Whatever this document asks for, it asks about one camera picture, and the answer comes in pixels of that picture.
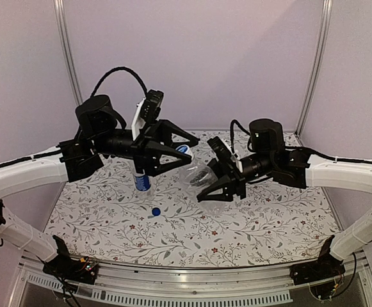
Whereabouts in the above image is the camera cable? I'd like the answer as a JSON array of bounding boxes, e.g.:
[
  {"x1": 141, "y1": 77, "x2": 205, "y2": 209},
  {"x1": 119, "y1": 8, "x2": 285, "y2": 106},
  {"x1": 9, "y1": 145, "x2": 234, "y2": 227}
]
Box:
[
  {"x1": 89, "y1": 66, "x2": 150, "y2": 98},
  {"x1": 229, "y1": 119, "x2": 252, "y2": 154}
]

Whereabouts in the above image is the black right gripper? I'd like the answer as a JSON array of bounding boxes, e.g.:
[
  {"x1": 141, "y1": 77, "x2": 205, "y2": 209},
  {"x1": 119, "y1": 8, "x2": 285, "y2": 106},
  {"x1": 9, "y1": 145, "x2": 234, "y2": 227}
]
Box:
[{"x1": 191, "y1": 152, "x2": 275, "y2": 201}]

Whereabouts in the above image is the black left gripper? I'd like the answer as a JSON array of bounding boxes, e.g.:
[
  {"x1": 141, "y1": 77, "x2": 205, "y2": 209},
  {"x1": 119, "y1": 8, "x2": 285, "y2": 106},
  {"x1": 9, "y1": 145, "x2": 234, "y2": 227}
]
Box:
[{"x1": 93, "y1": 118, "x2": 198, "y2": 175}]

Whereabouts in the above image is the small clear bottle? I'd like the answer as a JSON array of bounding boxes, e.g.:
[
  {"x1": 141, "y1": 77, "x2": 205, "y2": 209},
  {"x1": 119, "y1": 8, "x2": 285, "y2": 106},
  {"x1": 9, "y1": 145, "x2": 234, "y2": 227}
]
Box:
[{"x1": 179, "y1": 157, "x2": 225, "y2": 216}]

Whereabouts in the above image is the right aluminium corner post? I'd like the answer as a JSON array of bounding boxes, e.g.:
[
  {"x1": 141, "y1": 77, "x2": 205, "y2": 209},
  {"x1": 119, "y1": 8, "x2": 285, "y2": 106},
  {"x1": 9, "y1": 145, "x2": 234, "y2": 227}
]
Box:
[{"x1": 295, "y1": 0, "x2": 333, "y2": 139}]

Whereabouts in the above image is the clear bottle with blue label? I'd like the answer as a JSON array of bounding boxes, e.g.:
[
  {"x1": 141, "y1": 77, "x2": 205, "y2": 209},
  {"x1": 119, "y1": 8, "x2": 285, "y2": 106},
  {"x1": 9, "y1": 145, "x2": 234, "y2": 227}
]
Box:
[{"x1": 133, "y1": 173, "x2": 154, "y2": 199}]

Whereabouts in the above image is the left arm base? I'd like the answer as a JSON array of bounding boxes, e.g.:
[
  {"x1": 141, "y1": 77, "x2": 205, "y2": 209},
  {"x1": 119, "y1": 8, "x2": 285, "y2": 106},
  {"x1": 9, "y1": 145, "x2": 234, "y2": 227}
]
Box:
[{"x1": 43, "y1": 235, "x2": 99, "y2": 285}]

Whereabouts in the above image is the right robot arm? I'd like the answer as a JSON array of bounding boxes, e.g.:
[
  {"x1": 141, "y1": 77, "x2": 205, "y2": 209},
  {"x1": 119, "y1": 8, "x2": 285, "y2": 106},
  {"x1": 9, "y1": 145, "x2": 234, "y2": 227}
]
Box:
[{"x1": 197, "y1": 118, "x2": 372, "y2": 279}]

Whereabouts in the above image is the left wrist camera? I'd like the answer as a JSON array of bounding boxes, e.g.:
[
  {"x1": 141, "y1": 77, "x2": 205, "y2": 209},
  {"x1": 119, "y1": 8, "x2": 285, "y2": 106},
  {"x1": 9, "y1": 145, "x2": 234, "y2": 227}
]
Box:
[{"x1": 131, "y1": 90, "x2": 164, "y2": 141}]

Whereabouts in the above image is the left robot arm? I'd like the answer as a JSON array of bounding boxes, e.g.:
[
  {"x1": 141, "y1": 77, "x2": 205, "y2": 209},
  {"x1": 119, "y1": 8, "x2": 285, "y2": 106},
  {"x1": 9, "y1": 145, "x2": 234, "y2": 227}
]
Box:
[{"x1": 0, "y1": 90, "x2": 199, "y2": 278}]

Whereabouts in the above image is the floral tablecloth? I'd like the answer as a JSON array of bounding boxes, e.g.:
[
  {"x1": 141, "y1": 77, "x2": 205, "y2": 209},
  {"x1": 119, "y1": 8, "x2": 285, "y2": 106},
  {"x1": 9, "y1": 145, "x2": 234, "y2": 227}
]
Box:
[{"x1": 43, "y1": 129, "x2": 346, "y2": 268}]

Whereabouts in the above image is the left camera cable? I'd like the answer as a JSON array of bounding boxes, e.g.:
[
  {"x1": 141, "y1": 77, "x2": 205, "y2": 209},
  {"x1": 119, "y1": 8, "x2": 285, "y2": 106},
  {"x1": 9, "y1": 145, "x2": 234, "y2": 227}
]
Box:
[{"x1": 89, "y1": 66, "x2": 150, "y2": 98}]

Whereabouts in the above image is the aluminium front rail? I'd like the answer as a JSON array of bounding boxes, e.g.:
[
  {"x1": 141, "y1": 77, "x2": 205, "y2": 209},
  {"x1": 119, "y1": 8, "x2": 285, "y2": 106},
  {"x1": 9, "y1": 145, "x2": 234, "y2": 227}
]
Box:
[{"x1": 8, "y1": 252, "x2": 372, "y2": 306}]

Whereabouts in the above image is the left aluminium corner post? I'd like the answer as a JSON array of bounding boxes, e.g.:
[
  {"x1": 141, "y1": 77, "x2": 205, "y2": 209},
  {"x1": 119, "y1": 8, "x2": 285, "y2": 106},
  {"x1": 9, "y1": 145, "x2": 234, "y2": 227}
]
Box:
[{"x1": 53, "y1": 0, "x2": 84, "y2": 106}]

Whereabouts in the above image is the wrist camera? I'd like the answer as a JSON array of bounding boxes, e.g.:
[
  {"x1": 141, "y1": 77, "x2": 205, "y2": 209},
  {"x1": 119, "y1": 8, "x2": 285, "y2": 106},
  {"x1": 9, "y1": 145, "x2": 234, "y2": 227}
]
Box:
[
  {"x1": 207, "y1": 136, "x2": 243, "y2": 172},
  {"x1": 131, "y1": 90, "x2": 164, "y2": 141}
]

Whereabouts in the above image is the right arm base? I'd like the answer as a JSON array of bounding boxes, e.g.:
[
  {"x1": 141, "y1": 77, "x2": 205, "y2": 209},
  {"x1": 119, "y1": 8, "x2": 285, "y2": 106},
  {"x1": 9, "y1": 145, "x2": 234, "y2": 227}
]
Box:
[{"x1": 289, "y1": 255, "x2": 345, "y2": 285}]

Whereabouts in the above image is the white and blue bottle cap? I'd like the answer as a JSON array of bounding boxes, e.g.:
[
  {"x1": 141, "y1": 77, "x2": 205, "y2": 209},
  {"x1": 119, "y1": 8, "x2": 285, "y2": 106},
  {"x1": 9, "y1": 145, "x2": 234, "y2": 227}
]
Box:
[{"x1": 176, "y1": 145, "x2": 194, "y2": 159}]

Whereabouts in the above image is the right camera cable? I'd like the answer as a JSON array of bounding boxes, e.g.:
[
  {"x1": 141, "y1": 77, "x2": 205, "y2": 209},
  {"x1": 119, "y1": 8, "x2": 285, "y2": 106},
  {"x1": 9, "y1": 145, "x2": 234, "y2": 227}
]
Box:
[{"x1": 229, "y1": 119, "x2": 252, "y2": 154}]

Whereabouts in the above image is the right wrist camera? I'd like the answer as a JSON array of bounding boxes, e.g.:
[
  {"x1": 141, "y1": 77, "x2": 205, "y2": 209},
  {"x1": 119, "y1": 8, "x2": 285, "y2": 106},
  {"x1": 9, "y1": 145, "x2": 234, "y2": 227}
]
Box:
[{"x1": 207, "y1": 136, "x2": 243, "y2": 172}]

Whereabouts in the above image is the aluminium corner post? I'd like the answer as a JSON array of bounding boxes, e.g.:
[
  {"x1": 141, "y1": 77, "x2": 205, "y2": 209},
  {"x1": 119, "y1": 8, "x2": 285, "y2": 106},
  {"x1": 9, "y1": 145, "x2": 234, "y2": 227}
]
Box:
[
  {"x1": 295, "y1": 0, "x2": 333, "y2": 139},
  {"x1": 53, "y1": 0, "x2": 84, "y2": 106}
]

